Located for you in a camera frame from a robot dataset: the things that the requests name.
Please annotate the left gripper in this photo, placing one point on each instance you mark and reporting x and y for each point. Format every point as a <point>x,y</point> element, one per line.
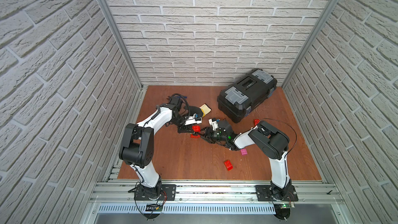
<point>185,128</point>

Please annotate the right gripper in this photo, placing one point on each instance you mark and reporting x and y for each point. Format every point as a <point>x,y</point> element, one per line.
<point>209,137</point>

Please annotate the small red lego brick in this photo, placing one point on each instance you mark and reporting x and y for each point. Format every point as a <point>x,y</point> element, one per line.
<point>195,136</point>

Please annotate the red lego brick front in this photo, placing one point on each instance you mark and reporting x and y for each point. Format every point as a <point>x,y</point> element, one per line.
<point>228,165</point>

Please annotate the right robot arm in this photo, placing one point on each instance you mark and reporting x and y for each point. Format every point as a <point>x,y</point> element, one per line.
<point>271,141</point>

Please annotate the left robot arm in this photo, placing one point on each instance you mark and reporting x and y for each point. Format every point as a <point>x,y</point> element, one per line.
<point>137,145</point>

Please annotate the pink lego brick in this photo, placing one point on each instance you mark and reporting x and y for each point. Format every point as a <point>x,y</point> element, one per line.
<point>243,152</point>

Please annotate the black work glove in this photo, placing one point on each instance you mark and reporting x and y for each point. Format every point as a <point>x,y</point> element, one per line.
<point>199,112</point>

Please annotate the black plastic toolbox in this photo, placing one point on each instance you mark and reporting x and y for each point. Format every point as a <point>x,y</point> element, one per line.
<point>239,99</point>

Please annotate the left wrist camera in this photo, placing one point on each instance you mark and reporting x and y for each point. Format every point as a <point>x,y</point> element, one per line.
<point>194,120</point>

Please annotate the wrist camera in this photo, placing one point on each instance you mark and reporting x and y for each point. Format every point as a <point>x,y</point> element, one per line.
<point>194,120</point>
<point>214,123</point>

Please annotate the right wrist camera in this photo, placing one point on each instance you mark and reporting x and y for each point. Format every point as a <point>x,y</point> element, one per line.
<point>214,123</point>

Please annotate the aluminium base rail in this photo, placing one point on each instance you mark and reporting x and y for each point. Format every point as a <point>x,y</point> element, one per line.
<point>208,197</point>

